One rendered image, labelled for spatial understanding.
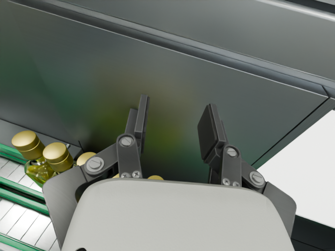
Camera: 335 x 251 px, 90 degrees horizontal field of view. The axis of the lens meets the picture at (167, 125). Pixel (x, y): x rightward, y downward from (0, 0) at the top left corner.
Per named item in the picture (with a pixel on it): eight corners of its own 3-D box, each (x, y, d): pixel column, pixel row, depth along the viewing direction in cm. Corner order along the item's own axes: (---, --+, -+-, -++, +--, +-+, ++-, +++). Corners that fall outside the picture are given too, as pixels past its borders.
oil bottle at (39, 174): (84, 188, 51) (63, 151, 35) (72, 207, 47) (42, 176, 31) (67, 183, 51) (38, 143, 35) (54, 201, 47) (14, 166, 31)
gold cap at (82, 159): (106, 167, 31) (103, 155, 28) (95, 184, 29) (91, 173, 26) (88, 161, 32) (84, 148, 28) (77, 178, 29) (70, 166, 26)
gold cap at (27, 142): (24, 146, 32) (12, 131, 28) (47, 142, 33) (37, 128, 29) (21, 162, 30) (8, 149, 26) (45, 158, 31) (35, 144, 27)
